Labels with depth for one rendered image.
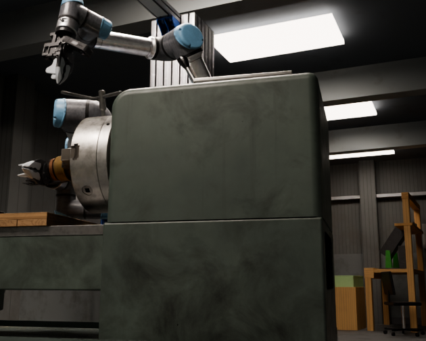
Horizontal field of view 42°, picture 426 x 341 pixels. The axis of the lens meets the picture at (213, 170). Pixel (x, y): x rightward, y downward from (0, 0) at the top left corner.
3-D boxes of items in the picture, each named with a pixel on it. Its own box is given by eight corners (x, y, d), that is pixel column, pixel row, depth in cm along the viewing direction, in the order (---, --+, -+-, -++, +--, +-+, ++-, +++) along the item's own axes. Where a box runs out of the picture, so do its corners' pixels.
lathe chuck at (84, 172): (139, 208, 196) (134, 119, 196) (99, 216, 165) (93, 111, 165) (115, 209, 198) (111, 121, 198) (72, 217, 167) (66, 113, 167)
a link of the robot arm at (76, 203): (82, 222, 208) (84, 193, 210) (51, 222, 206) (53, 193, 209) (84, 224, 215) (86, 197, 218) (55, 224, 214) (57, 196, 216)
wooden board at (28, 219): (101, 235, 197) (101, 224, 197) (46, 225, 163) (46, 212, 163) (26, 237, 204) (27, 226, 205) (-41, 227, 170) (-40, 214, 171)
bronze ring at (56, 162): (83, 155, 190) (59, 159, 192) (69, 149, 181) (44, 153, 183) (84, 181, 187) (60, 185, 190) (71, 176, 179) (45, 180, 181)
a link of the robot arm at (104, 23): (101, 29, 215) (76, 15, 209) (115, 18, 206) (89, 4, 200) (97, 47, 212) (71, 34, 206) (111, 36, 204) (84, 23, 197)
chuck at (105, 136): (148, 208, 195) (144, 118, 195) (109, 216, 164) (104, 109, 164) (139, 208, 196) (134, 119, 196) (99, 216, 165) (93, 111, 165)
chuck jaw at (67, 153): (97, 155, 180) (80, 144, 168) (97, 170, 178) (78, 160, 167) (67, 156, 182) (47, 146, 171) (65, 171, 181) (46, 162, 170)
